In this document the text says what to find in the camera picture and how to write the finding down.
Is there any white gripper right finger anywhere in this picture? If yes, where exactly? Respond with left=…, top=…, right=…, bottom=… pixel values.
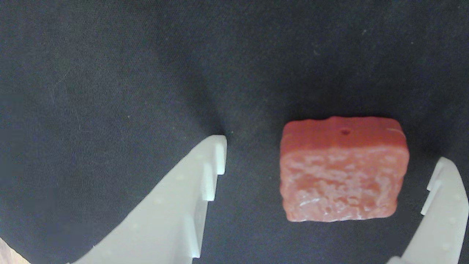
left=386, top=157, right=469, bottom=264

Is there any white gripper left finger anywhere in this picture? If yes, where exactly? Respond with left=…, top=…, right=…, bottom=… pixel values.
left=67, top=135, right=228, bottom=264

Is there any reddish brown block toy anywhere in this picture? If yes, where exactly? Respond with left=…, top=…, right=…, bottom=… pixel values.
left=279, top=116, right=410, bottom=223

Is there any black cloth desk mat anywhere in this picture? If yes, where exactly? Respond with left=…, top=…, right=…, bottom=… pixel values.
left=0, top=0, right=469, bottom=264

